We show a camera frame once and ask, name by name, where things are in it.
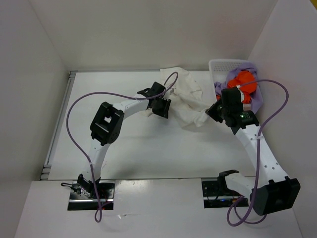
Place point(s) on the orange t shirt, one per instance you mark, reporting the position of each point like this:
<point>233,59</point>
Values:
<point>240,79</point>

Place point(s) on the lavender t shirt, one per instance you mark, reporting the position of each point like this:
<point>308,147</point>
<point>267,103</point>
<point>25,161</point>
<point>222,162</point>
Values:
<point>256,96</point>

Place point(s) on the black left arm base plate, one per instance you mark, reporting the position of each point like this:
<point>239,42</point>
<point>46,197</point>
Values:
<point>79,202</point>

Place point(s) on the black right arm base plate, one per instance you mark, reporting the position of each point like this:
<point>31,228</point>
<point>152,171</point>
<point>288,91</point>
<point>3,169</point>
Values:
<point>214,197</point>

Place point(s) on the white t shirt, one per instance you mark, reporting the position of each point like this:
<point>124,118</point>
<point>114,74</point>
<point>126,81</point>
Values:
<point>187,105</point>

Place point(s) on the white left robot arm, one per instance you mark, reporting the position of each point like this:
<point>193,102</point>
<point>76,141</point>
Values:
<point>106,126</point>

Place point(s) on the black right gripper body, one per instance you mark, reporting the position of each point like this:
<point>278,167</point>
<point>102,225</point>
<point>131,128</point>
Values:
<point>225,110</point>

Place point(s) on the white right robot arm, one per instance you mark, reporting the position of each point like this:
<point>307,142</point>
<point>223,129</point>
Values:
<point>272,190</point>

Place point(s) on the white plastic laundry basket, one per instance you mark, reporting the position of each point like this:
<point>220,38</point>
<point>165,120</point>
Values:
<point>220,67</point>

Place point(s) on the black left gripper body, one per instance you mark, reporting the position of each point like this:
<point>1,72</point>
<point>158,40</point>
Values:
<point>158,98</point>

